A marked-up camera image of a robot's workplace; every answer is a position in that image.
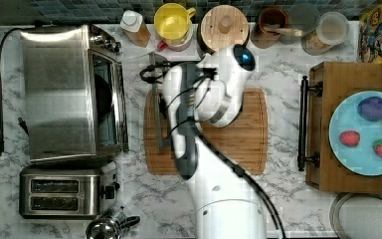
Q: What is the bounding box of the stainless steel toaster oven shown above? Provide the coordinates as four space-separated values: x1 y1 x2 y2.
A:
21 25 128 164

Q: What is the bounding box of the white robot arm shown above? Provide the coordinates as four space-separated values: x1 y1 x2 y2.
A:
162 44 267 239

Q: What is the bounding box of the bamboo cutting board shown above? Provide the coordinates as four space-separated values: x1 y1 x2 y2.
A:
143 88 269 175

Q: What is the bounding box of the pink cup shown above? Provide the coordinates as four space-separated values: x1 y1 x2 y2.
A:
156 32 192 52

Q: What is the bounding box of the dark canister with wooden lid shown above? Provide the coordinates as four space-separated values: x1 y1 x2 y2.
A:
197 5 250 54

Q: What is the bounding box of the yellow mug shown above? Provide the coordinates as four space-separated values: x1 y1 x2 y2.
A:
154 3 196 44

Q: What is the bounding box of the brown utensil holder cup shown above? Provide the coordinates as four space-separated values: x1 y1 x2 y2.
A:
251 7 288 49

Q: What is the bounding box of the white capped spice bottle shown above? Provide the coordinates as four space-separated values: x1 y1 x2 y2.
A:
120 10 150 48

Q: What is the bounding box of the wooden spoon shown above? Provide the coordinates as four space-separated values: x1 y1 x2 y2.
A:
264 24 302 37

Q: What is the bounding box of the wooden drawer box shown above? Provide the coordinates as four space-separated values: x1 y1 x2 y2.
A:
297 62 382 193

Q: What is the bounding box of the grey frosted tumbler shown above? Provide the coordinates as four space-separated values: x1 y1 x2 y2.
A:
279 3 320 45

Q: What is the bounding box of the pink toy strawberry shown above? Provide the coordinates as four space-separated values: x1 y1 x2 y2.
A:
339 130 360 147

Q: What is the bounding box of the silver two-slot toaster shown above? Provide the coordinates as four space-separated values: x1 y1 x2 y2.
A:
19 162 120 220

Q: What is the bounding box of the glass jar with cereal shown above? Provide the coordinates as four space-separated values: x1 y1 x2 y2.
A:
301 12 349 56

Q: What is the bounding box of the purple toy fruit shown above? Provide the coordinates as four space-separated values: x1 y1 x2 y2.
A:
357 97 382 121

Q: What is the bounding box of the cereal box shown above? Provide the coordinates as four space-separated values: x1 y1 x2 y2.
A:
357 0 382 64

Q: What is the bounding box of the black power cord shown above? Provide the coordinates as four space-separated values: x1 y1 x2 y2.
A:
0 27 30 158

